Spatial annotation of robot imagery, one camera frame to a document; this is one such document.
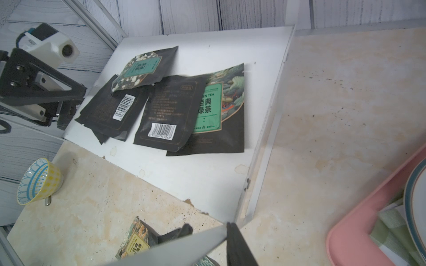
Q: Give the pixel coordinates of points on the aluminium frame post left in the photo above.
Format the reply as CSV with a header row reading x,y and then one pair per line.
x,y
102,18

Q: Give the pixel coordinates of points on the round printed plate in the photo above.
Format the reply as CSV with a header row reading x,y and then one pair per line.
x,y
415,207

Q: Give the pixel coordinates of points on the white two-tier shelf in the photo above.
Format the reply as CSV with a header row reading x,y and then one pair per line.
x,y
214,169

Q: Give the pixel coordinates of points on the oolong tea bag yellow label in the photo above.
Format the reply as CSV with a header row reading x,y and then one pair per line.
x,y
142,237

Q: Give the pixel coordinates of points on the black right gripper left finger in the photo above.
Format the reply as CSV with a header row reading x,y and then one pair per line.
x,y
26,80

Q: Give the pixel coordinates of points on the black tea bag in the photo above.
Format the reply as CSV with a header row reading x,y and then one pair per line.
x,y
219,126
110,115

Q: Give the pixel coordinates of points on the green checked cloth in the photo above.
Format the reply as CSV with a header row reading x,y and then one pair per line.
x,y
392,237

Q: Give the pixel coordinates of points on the yellow patterned bowl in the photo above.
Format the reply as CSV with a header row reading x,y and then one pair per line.
x,y
41,180

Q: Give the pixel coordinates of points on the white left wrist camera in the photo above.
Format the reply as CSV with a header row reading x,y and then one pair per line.
x,y
49,45

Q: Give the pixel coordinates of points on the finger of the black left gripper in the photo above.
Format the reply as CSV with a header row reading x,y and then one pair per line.
x,y
67,111

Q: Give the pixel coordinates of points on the black tea bag text back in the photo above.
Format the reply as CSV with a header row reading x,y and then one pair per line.
x,y
170,112

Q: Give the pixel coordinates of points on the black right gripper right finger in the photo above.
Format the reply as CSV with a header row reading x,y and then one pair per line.
x,y
237,250

